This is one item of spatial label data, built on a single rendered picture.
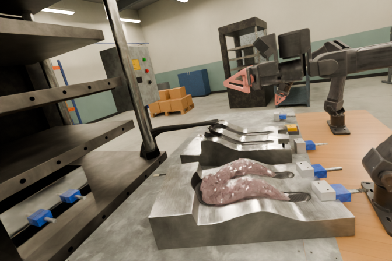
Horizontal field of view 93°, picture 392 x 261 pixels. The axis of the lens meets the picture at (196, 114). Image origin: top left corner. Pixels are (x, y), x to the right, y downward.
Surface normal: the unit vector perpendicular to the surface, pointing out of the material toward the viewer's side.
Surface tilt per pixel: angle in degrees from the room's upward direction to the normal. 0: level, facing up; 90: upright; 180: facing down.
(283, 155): 90
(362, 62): 93
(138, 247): 0
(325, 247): 0
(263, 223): 90
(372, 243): 0
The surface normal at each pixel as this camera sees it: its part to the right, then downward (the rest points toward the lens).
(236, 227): -0.08, 0.26
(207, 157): -0.36, 0.30
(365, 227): -0.19, -0.95
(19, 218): 0.91, -0.08
